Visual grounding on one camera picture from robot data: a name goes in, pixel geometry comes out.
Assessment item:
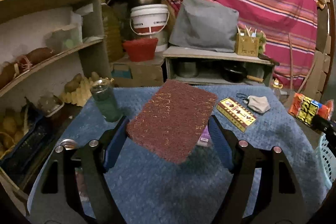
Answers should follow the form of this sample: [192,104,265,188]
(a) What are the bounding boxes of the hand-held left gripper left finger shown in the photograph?
[29,115,130,224]

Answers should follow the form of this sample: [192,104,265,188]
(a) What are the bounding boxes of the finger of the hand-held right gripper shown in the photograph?
[314,115,336,135]

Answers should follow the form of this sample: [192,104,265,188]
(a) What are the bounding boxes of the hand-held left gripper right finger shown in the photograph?
[207,114,307,224]

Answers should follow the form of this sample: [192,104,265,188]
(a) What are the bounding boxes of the orange snack packet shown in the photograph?
[288,92,335,126]

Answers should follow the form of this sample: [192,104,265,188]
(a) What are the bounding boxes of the light blue plastic basket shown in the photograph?
[316,132,336,190]

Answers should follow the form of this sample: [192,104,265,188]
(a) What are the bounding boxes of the maroon scouring pad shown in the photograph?
[125,79,218,165]

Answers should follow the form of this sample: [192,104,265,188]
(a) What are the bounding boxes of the small purple packet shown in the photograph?
[197,126,212,147]

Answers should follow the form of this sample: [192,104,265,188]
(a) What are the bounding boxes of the yellow and red carton box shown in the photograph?
[216,97,257,132]

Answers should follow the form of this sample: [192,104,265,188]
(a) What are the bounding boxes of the green glass jar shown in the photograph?
[90,79,122,123]

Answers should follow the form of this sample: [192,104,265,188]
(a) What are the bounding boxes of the grey face mask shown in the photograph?
[236,93,271,115]

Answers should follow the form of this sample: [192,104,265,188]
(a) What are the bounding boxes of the wooden stick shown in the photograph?
[297,59,317,93]

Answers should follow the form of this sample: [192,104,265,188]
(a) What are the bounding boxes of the egg tray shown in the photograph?
[59,73,114,106]

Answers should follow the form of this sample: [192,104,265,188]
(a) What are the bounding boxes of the yellow oil bottle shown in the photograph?
[270,78,285,98]

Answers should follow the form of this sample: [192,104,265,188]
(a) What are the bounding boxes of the blue fluffy mat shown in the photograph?
[28,85,328,224]

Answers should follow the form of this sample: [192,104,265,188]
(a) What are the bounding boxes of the brown cardboard carton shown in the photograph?
[110,56,166,88]

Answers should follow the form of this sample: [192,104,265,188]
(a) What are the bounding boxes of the cardboard sheets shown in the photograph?
[306,0,331,101]

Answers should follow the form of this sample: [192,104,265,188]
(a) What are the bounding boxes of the dark blue plastic crate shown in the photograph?
[0,106,53,180]

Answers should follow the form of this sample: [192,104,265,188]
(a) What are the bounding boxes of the grey shelf table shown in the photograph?
[163,46,280,86]

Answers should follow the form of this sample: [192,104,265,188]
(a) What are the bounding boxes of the wooden shelf unit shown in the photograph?
[0,0,155,193]

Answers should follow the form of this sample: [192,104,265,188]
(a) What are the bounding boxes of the large red basket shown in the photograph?
[122,38,159,62]

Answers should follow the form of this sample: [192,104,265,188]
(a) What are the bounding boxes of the wooden utensil holder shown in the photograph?
[235,33,260,57]

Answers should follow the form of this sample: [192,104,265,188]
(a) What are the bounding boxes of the green leafy vegetables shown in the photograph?
[256,32,267,54]

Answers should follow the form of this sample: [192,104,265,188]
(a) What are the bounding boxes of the pile of potatoes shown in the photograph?
[0,109,27,159]

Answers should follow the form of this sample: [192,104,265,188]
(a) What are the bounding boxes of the large yellow oil jug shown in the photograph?
[101,0,125,63]

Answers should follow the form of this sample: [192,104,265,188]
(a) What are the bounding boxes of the sweet potato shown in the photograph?
[26,47,54,65]
[0,63,17,88]

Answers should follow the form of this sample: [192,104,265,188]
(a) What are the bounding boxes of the translucent plastic box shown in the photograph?
[46,26,82,50]

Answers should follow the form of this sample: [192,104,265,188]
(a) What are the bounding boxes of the grey cushion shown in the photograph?
[169,0,240,53]

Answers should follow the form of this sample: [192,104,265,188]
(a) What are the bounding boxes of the white plastic bucket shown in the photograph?
[129,4,170,52]

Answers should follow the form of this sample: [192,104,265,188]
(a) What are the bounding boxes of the black pan with wooden handle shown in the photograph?
[223,63,263,83]

